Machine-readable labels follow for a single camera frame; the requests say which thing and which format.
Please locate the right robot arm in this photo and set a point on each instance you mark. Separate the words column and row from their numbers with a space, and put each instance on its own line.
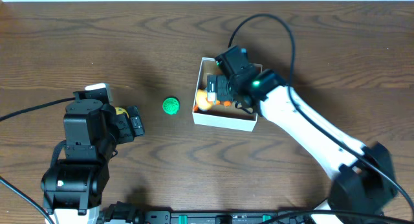
column 363, row 179

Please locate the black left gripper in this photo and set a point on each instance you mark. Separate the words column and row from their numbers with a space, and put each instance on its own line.
column 130, row 125

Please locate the yellow ball with blue letters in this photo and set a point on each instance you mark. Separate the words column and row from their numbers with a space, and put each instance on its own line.
column 121, row 111

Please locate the green ridged ball toy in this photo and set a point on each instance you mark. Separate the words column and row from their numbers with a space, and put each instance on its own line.
column 171, row 106

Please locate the black rail with green clips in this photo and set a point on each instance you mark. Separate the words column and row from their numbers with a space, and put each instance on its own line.
column 131, row 214

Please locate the brown plush toy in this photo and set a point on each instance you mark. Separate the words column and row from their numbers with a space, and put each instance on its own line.
column 223, row 103

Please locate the yellow blue duck toy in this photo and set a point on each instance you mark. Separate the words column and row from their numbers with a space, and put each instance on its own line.
column 201, row 101

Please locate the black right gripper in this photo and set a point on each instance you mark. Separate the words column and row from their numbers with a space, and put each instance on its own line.
column 221, row 93

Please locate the white cardboard box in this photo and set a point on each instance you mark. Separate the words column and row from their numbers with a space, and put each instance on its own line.
column 220, row 116

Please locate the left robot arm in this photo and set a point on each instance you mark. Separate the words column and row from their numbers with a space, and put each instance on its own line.
column 79, row 169

